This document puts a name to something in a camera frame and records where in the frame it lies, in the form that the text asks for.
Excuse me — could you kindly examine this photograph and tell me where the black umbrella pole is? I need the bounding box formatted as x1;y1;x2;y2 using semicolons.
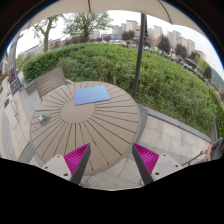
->
132;13;147;99

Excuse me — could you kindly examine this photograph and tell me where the person at right edge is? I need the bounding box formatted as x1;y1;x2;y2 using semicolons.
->
203;137;224;162

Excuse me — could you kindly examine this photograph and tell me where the beige umbrella canopy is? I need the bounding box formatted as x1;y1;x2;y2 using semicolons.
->
21;0;205;35

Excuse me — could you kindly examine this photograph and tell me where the blue mouse pad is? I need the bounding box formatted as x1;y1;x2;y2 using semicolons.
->
74;86;110;105

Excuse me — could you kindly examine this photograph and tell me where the wooden slat chair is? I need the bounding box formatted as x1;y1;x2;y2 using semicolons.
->
34;67;73;98

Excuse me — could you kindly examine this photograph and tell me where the round wooden slat table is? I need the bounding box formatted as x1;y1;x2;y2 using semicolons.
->
30;81;140;175

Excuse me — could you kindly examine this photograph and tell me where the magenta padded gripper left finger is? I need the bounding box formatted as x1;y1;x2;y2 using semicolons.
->
42;144;91;185

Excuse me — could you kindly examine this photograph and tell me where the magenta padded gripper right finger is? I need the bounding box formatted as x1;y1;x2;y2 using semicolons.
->
132;143;182;185

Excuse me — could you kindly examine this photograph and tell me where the green hedge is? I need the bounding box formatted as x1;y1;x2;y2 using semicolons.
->
22;43;224;137

